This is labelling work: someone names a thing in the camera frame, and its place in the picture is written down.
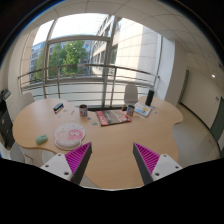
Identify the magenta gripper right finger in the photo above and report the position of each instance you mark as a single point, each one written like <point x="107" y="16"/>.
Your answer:
<point x="153" y="166"/>

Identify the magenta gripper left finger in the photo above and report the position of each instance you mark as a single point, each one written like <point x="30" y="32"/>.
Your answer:
<point x="70" y="166"/>

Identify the round pink cartoon mouse pad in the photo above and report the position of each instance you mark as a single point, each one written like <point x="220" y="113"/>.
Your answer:
<point x="69" y="136"/>

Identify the mint green computer mouse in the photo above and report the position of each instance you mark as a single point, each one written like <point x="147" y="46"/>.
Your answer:
<point x="41" y="139"/>

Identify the white chair at near left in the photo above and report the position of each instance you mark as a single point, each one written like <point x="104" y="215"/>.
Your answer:
<point x="14" y="154"/>

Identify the white chair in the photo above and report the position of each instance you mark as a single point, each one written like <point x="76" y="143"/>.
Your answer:
<point x="131" y="94"/>
<point x="15" y="106"/>
<point x="14" y="154"/>

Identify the blue and white booklet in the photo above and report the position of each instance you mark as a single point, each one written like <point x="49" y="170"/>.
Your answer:
<point x="142" y="109"/>

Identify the red patterned mug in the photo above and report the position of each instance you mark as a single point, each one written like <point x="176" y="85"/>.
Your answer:
<point x="83" y="109"/>

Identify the red magazine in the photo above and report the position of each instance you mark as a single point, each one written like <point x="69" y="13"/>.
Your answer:
<point x="112" y="117"/>

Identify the black stapler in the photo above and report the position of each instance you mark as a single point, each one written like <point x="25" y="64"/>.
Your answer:
<point x="58" y="107"/>

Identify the black cylindrical speaker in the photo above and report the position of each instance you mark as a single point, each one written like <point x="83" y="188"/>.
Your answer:
<point x="149" y="97"/>

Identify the white chair at far side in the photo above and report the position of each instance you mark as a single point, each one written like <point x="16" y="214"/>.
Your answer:
<point x="131" y="94"/>

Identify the metal balcony railing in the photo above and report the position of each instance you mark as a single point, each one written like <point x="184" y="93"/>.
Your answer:
<point x="85" y="82"/>

